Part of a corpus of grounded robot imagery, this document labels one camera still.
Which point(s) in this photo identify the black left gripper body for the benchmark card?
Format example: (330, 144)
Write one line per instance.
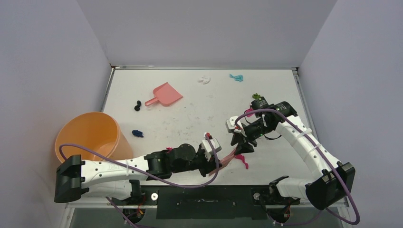
(200, 162)

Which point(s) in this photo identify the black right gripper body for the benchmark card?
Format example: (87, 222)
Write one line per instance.
(244, 135)

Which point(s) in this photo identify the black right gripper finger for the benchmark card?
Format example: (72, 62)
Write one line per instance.
(237, 138)
(242, 148)

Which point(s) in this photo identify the pink plastic hand brush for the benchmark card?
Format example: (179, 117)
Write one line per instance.
(224, 162)

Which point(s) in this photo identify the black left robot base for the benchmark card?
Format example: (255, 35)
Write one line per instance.
(135, 201)

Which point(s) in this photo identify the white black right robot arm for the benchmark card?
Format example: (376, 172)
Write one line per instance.
(293, 131)

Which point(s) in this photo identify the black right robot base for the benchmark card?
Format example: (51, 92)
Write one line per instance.
(276, 206)

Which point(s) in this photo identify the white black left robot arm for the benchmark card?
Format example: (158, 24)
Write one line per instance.
(85, 172)

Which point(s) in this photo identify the magenta paper scrap near brush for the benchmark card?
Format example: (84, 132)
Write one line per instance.
(241, 157)

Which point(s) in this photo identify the magenta paper scrap far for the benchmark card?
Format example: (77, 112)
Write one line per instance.
(248, 112)

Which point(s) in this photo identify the green paper scrap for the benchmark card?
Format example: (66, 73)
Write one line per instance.
(256, 96)

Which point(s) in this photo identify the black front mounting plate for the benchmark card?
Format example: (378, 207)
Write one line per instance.
(209, 202)

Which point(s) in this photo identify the cyan paper scrap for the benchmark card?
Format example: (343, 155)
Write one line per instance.
(238, 78)

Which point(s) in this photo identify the dark blue paper scrap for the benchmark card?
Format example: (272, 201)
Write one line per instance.
(137, 133)

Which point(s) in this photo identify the white paper scrap far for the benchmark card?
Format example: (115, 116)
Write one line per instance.
(204, 80)

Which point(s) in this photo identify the pink plastic dustpan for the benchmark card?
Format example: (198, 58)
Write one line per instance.
(164, 94)

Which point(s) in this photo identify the black paper scrap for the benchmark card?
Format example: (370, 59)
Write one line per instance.
(138, 106)

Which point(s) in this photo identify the orange plastic bucket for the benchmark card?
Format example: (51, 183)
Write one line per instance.
(96, 131)

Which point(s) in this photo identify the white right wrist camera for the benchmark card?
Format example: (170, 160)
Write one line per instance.
(231, 126)

